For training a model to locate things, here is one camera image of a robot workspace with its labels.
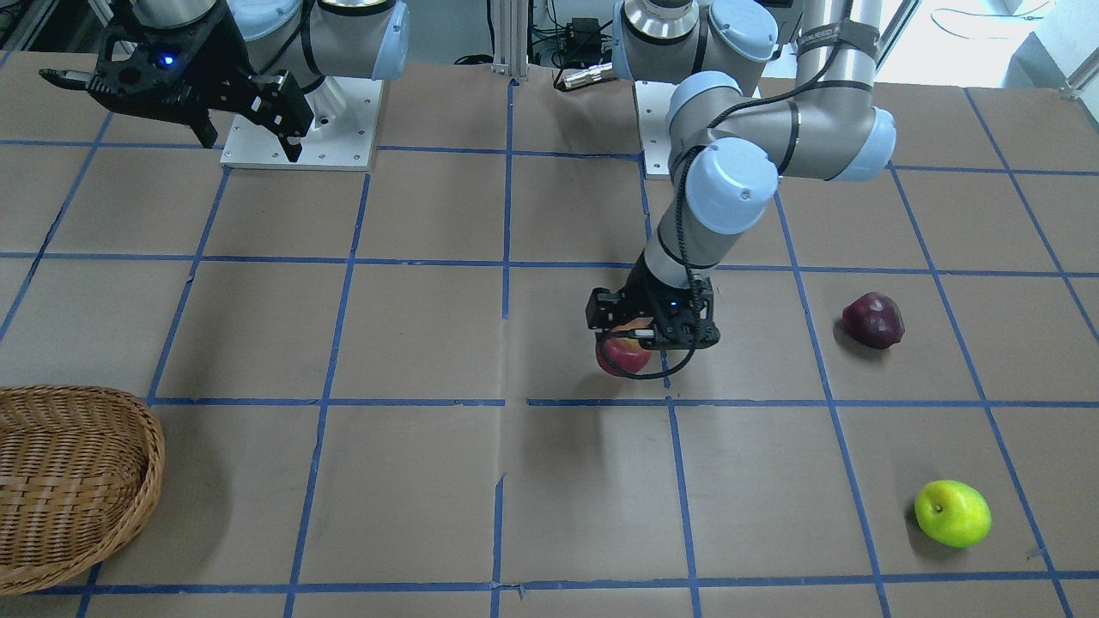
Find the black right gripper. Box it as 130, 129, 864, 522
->
38, 1, 314, 163

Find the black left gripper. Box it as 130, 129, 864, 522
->
586, 257, 719, 351

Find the dark red apple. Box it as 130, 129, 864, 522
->
841, 293, 906, 349

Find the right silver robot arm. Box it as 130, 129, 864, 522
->
38, 1, 411, 172

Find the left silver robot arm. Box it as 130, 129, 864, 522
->
586, 1, 896, 349

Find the woven wicker basket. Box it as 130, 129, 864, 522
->
1, 385, 166, 596

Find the silver metal connector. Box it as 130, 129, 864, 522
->
554, 62, 617, 93

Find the green apple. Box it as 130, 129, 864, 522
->
914, 481, 993, 548

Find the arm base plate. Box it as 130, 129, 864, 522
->
220, 77, 388, 173
633, 81, 676, 180

